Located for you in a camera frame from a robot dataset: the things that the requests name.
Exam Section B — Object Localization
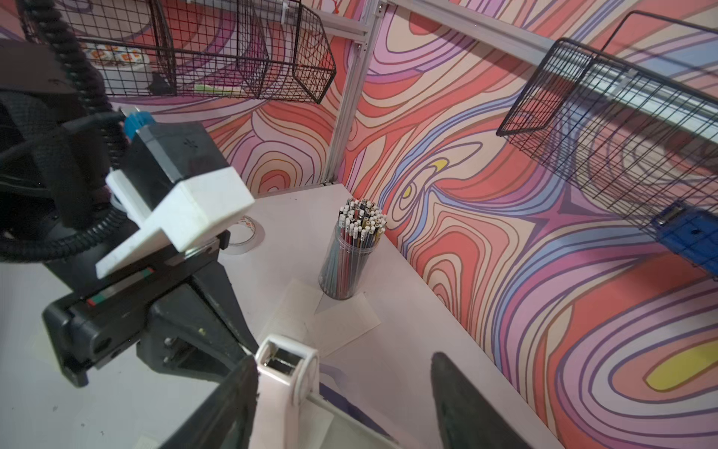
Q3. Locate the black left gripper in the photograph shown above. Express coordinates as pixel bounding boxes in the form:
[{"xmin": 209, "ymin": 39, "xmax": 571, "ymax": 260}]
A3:
[{"xmin": 42, "ymin": 231, "xmax": 258, "ymax": 387}]

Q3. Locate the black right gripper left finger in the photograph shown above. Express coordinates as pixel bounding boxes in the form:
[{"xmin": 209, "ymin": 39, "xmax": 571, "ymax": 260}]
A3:
[{"xmin": 160, "ymin": 357, "xmax": 259, "ymax": 449}]

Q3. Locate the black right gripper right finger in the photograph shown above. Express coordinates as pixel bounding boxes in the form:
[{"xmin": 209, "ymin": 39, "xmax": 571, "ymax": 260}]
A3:
[{"xmin": 430, "ymin": 352, "xmax": 529, "ymax": 448}]

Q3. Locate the blue white paper bag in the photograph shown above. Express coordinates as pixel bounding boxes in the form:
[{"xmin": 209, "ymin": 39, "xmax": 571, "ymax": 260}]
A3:
[{"xmin": 298, "ymin": 363, "xmax": 399, "ymax": 448}]

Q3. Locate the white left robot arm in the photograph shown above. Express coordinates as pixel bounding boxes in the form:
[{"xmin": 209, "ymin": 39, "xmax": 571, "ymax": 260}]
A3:
[{"xmin": 1, "ymin": 1, "xmax": 258, "ymax": 387}]

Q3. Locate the cream lined receipt paper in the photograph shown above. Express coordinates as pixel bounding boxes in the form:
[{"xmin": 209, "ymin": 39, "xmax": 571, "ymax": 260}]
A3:
[
  {"xmin": 259, "ymin": 280, "xmax": 323, "ymax": 346},
  {"xmin": 309, "ymin": 293, "xmax": 381, "ymax": 357}
]

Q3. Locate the clear cup of pencils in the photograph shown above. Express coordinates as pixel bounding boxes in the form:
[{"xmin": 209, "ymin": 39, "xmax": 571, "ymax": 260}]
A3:
[{"xmin": 319, "ymin": 198, "xmax": 387, "ymax": 300}]

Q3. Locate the blue stapler in basket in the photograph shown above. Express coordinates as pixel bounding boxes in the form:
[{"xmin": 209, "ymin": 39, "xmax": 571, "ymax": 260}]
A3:
[{"xmin": 651, "ymin": 200, "xmax": 717, "ymax": 278}]

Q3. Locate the black wire basket left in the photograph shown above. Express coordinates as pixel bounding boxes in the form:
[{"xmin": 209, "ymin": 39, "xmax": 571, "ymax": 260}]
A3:
[{"xmin": 50, "ymin": 1, "xmax": 337, "ymax": 103}]

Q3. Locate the black wire basket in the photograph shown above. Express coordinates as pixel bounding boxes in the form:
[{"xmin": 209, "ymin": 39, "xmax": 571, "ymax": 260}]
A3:
[
  {"xmin": 50, "ymin": 1, "xmax": 337, "ymax": 103},
  {"xmin": 497, "ymin": 10, "xmax": 717, "ymax": 242}
]

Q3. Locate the black wire basket back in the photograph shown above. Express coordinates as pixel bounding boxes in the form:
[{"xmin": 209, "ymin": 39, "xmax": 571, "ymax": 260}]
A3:
[{"xmin": 497, "ymin": 10, "xmax": 717, "ymax": 242}]

